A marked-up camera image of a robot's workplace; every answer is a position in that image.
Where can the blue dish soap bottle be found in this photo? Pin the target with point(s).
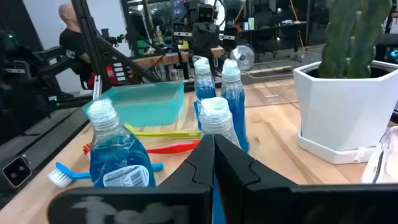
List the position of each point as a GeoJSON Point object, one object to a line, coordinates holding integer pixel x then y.
{"type": "Point", "coordinates": [204, 84]}
{"type": "Point", "coordinates": [118, 155]}
{"type": "Point", "coordinates": [216, 119]}
{"type": "Point", "coordinates": [234, 99]}

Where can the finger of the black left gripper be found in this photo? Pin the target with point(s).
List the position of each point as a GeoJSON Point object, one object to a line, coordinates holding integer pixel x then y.
{"type": "Point", "coordinates": [199, 39]}
{"type": "Point", "coordinates": [213, 39]}

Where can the black desk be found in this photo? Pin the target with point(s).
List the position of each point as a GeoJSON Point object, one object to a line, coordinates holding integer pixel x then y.
{"type": "Point", "coordinates": [273, 27]}

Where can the blue brush white bristles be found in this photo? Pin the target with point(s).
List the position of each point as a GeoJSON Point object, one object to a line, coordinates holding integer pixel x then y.
{"type": "Point", "coordinates": [68, 175]}

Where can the black table-level camera box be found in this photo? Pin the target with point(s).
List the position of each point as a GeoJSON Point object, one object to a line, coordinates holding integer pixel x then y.
{"type": "Point", "coordinates": [17, 171]}

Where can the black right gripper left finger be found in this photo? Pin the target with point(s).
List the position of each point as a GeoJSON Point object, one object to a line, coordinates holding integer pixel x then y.
{"type": "Point", "coordinates": [186, 199]}

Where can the computer monitor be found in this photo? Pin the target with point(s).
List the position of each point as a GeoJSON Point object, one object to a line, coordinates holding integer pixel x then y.
{"type": "Point", "coordinates": [178, 9]}

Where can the teal translucent plastic bin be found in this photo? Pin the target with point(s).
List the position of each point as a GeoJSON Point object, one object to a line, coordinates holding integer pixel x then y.
{"type": "Point", "coordinates": [146, 105]}

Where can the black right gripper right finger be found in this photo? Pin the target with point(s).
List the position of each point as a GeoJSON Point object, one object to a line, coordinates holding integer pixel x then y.
{"type": "Point", "coordinates": [248, 199]}

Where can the tall green cactus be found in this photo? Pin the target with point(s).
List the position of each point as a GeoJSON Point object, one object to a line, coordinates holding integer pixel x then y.
{"type": "Point", "coordinates": [354, 37]}

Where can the clear pump dispenser bottle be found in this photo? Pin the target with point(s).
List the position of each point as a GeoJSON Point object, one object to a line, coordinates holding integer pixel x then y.
{"type": "Point", "coordinates": [159, 35]}

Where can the green box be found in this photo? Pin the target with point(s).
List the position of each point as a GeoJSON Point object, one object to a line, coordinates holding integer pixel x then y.
{"type": "Point", "coordinates": [143, 48]}

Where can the wooden workbench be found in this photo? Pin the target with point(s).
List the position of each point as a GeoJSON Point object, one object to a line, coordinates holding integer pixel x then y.
{"type": "Point", "coordinates": [155, 59]}

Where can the person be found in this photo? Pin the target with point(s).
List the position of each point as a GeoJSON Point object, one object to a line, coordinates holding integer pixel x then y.
{"type": "Point", "coordinates": [73, 43]}

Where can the red control box white buttons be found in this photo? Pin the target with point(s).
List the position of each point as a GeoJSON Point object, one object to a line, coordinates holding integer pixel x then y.
{"type": "Point", "coordinates": [111, 74]}

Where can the red dish brush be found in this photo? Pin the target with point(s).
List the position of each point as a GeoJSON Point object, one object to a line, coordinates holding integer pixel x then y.
{"type": "Point", "coordinates": [174, 148]}

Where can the white hexagonal planter pot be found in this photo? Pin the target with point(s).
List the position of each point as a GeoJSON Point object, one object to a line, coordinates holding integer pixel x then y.
{"type": "Point", "coordinates": [339, 112]}

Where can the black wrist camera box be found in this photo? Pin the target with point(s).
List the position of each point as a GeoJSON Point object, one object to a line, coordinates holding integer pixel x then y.
{"type": "Point", "coordinates": [206, 14]}

